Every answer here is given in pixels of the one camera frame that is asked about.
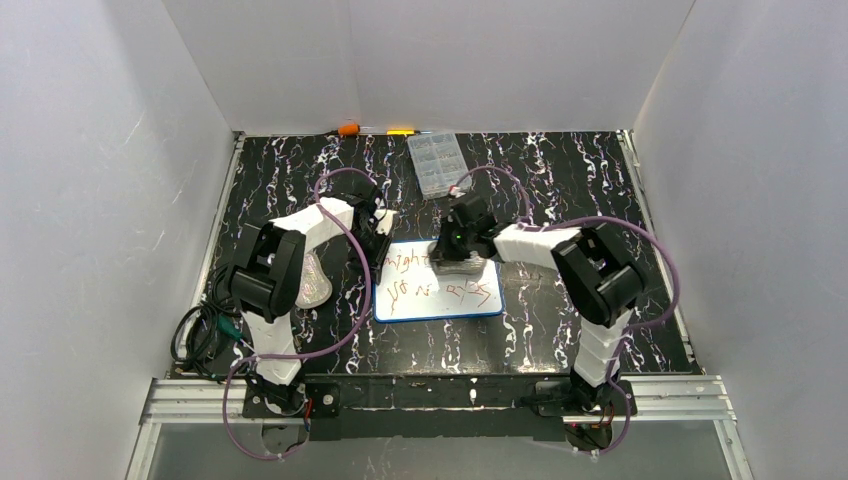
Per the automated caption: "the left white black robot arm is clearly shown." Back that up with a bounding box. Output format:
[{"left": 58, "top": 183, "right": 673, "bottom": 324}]
[{"left": 225, "top": 194, "right": 396, "bottom": 386}]

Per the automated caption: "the yellow handled tool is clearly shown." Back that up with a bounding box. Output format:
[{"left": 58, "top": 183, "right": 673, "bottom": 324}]
[{"left": 385, "top": 129, "right": 420, "bottom": 136}]

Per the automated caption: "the aluminium rail frame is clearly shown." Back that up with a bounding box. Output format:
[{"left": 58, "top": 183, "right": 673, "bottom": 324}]
[{"left": 128, "top": 373, "right": 752, "bottom": 479}]

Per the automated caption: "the blue framed whiteboard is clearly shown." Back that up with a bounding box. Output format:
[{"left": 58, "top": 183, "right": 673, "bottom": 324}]
[{"left": 373, "top": 239, "right": 505, "bottom": 323}]

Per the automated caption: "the purple cable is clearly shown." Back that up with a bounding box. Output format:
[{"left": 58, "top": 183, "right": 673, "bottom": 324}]
[
  {"left": 453, "top": 165, "right": 681, "bottom": 457},
  {"left": 221, "top": 166, "right": 382, "bottom": 463}
]

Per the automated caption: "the silver mesh eraser pad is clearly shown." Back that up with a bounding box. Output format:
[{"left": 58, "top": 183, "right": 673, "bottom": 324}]
[
  {"left": 430, "top": 257, "right": 488, "bottom": 276},
  {"left": 295, "top": 251, "right": 333, "bottom": 310}
]

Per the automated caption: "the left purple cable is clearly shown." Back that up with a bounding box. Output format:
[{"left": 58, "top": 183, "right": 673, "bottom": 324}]
[{"left": 221, "top": 166, "right": 382, "bottom": 463}]

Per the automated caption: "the black cable bundle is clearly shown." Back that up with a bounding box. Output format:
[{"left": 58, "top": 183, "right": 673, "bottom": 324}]
[{"left": 170, "top": 264, "right": 253, "bottom": 380}]

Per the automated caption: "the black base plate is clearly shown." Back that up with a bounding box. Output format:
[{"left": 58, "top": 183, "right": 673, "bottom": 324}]
[
  {"left": 242, "top": 383, "right": 341, "bottom": 419},
  {"left": 523, "top": 378, "right": 638, "bottom": 419}
]

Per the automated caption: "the clear plastic screw box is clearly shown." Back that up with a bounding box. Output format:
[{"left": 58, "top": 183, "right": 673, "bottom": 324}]
[{"left": 406, "top": 133, "right": 471, "bottom": 200}]

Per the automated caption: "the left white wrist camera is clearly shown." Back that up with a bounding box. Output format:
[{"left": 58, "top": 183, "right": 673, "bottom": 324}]
[{"left": 375, "top": 209, "right": 397, "bottom": 236}]

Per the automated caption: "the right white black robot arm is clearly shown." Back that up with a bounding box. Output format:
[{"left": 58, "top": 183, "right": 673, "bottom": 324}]
[{"left": 429, "top": 194, "right": 647, "bottom": 409}]

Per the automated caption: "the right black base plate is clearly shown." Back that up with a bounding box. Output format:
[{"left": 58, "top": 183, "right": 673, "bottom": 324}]
[{"left": 523, "top": 378, "right": 638, "bottom": 419}]

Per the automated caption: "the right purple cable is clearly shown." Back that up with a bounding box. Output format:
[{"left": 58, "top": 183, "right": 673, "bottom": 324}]
[{"left": 453, "top": 165, "right": 681, "bottom": 457}]

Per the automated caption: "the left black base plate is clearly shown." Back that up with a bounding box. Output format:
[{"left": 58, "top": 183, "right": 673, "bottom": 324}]
[{"left": 242, "top": 383, "right": 341, "bottom": 419}]

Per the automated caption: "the orange handled tool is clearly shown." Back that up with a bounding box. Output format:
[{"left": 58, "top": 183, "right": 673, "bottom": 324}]
[{"left": 336, "top": 123, "right": 361, "bottom": 137}]

